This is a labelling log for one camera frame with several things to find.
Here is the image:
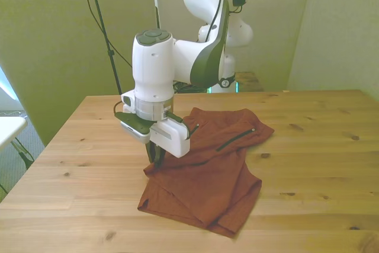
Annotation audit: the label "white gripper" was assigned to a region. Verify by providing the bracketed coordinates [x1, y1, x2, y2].
[146, 118, 191, 169]

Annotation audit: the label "rust brown shorts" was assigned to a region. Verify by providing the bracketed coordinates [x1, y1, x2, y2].
[136, 107, 275, 239]

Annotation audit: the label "black tripod stand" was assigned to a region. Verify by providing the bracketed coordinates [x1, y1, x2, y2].
[84, 0, 123, 95]

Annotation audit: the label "white folding table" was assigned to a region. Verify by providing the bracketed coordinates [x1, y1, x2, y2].
[0, 116, 36, 196]

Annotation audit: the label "white slanted panel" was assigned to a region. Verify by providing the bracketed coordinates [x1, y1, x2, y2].
[0, 66, 24, 111]

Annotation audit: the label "wrist camera on dark mount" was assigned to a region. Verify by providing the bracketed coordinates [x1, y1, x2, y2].
[114, 112, 156, 144]

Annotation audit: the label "coiled black cables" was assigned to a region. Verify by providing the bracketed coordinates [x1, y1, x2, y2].
[173, 82, 208, 94]

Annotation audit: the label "long black wall cable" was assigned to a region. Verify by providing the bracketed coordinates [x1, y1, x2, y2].
[75, 0, 133, 69]

